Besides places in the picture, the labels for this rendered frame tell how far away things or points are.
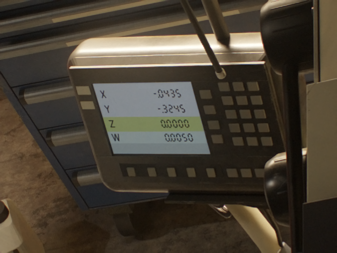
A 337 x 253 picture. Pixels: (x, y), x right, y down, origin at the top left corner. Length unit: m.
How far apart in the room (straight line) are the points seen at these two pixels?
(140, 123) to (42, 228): 1.72
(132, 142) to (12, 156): 1.89
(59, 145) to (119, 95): 1.29
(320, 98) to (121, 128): 1.07
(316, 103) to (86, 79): 1.06
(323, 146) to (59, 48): 2.13
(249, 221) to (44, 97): 1.05
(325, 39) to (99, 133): 1.03
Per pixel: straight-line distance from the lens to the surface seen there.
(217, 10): 2.19
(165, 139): 2.29
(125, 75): 2.26
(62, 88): 3.40
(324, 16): 1.36
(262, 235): 2.45
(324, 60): 1.32
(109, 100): 2.30
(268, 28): 1.42
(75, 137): 3.50
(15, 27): 3.27
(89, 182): 3.61
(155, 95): 2.26
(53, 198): 4.04
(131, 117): 2.30
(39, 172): 4.12
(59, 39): 3.28
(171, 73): 2.22
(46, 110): 3.48
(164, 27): 3.21
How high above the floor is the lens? 2.75
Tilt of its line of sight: 43 degrees down
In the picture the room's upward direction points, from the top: 29 degrees counter-clockwise
